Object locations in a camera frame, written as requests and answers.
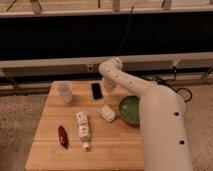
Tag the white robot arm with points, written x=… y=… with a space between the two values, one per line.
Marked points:
x=161 y=112

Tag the black smartphone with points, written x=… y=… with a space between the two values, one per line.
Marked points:
x=96 y=90

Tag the green bowl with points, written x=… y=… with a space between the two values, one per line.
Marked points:
x=129 y=110

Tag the white remote controller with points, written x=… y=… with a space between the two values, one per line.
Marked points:
x=84 y=129

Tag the clear plastic cup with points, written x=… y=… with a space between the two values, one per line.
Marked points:
x=64 y=89

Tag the wooden cutting board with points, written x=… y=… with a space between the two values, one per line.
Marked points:
x=115 y=146

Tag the dark red chili pepper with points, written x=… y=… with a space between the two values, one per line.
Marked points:
x=63 y=139

